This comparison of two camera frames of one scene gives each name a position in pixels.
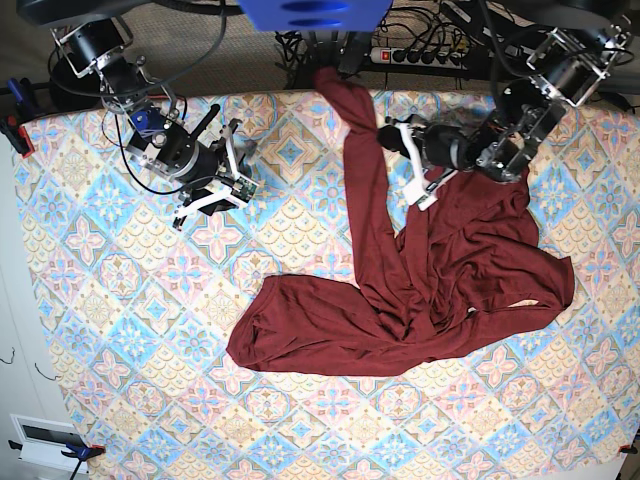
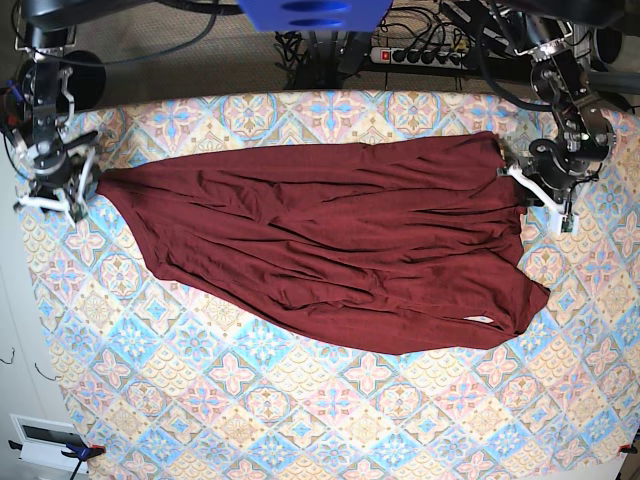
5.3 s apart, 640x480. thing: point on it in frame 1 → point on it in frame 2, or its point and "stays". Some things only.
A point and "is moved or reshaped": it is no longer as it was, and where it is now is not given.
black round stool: x=69 y=92 stays
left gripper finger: x=211 y=114 → x=81 y=140
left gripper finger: x=222 y=205 → x=90 y=188
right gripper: x=444 y=145 → x=557 y=168
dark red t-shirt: x=461 y=269 is moved or reshaped
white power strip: x=388 y=55 stays
